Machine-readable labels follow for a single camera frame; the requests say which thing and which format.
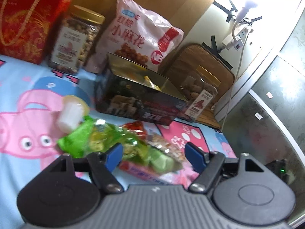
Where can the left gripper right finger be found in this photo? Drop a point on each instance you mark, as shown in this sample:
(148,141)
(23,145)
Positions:
(208,165)

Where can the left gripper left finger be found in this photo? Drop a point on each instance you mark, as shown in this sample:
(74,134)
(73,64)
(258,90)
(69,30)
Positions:
(101,165)

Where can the green snack packet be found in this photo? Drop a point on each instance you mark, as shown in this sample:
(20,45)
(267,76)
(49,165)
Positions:
(75,143)

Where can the light green pastry packet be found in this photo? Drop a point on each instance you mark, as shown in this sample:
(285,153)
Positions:
(161,163)

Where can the white jelly cup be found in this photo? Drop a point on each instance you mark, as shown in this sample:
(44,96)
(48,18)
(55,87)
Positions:
(74,109)

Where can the pink snack box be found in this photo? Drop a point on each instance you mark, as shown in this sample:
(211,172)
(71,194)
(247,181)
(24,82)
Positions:
(147,174)

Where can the pecan jar gold lid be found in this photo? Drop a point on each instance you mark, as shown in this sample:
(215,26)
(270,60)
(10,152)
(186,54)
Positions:
(200,89)

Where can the black open tin box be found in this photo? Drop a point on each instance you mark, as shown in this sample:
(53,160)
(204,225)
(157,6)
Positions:
(126,89)

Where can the cartoon pig bedsheet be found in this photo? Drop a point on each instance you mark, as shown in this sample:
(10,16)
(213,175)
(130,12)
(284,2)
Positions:
(31,97)

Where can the white power strip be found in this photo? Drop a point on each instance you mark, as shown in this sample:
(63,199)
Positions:
(241,33)

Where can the cashew jar gold lid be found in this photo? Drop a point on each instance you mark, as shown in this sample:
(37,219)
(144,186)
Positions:
(75,39)

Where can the pink snack bag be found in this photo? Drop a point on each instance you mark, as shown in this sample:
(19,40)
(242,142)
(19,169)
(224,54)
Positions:
(137,34)

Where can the white light bulb lamp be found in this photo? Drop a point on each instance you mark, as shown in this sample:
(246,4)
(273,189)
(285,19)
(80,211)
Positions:
(241,15)

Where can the red gift bag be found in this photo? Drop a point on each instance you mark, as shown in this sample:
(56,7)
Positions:
(29,27)

